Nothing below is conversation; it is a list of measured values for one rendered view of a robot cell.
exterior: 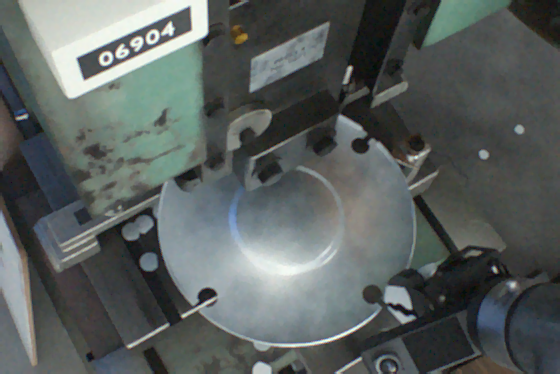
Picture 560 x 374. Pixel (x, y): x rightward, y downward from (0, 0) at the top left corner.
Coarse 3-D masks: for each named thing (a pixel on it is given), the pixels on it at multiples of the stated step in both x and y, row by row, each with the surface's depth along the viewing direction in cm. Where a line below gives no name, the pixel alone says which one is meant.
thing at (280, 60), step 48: (240, 0) 50; (288, 0) 54; (336, 0) 57; (240, 48) 56; (288, 48) 60; (336, 48) 65; (240, 96) 63; (288, 96) 68; (336, 96) 74; (240, 144) 68; (288, 144) 69; (336, 144) 73
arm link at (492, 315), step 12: (492, 288) 62; (504, 288) 61; (516, 288) 60; (492, 300) 61; (504, 300) 60; (480, 312) 62; (492, 312) 60; (504, 312) 59; (480, 324) 61; (492, 324) 60; (504, 324) 58; (480, 336) 61; (492, 336) 60; (492, 348) 60; (504, 348) 58; (492, 360) 62; (504, 360) 60
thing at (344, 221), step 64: (192, 192) 87; (256, 192) 86; (320, 192) 87; (384, 192) 88; (192, 256) 84; (256, 256) 84; (320, 256) 84; (384, 256) 85; (256, 320) 82; (320, 320) 82
